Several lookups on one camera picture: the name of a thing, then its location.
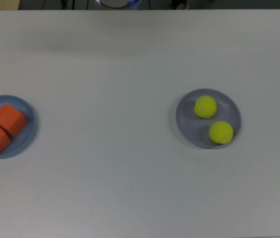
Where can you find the purple plastic plate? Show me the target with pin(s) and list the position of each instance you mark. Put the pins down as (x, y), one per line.
(186, 124)

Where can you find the blue plastic plate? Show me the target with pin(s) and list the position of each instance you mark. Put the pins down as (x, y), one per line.
(27, 109)

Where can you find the yellow tennis ball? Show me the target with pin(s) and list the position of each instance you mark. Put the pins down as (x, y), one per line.
(205, 106)
(221, 132)

